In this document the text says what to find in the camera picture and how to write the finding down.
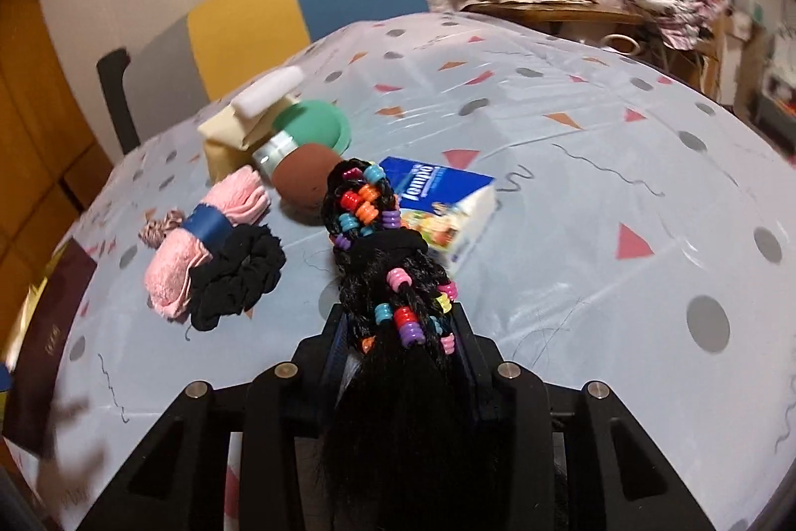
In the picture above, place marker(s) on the black beaded hair braid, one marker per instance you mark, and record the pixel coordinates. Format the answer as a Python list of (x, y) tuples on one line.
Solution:
[(390, 445)]

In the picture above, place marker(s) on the cream scouring pad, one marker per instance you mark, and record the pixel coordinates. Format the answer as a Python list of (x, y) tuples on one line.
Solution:
[(229, 129)]

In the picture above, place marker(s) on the patterned tablecloth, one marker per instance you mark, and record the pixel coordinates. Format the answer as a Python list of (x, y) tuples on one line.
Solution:
[(602, 222)]

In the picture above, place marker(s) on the gold tin box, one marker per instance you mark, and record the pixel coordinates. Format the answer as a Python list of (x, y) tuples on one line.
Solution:
[(21, 290)]

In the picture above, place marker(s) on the grey yellow blue chair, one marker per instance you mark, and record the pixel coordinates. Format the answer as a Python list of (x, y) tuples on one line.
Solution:
[(213, 50)]

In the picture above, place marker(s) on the white foam sponge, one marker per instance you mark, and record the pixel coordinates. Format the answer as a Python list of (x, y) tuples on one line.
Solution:
[(266, 90)]

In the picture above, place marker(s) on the black scrunchie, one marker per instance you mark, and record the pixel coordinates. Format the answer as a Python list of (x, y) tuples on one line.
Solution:
[(231, 282)]

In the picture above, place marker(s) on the pink satin scrunchie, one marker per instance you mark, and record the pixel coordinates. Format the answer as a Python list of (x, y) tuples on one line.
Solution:
[(155, 229)]

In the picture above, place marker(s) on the green lid jar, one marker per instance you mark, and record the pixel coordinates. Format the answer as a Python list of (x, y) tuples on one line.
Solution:
[(305, 122)]

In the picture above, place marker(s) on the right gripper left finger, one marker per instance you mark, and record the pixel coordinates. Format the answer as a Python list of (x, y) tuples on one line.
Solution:
[(336, 352)]

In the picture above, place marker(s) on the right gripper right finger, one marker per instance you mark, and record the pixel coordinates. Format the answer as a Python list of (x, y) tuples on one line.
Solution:
[(467, 347)]

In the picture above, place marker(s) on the pile of clothes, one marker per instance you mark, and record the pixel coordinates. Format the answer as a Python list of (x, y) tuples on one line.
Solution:
[(681, 23)]

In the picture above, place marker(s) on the wooden side table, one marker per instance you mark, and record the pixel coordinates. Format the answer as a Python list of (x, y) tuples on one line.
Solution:
[(627, 32)]

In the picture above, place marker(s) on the blue tissue pack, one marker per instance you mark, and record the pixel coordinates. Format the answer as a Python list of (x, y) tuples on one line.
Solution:
[(450, 208)]

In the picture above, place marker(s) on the brown makeup sponge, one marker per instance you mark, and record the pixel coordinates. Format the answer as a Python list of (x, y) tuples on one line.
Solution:
[(300, 179)]

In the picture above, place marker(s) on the dull yellow sponge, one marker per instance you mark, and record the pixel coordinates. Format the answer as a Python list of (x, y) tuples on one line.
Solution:
[(223, 160)]

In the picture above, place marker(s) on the pink dishcloth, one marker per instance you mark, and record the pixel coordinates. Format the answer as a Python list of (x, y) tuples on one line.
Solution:
[(238, 199)]

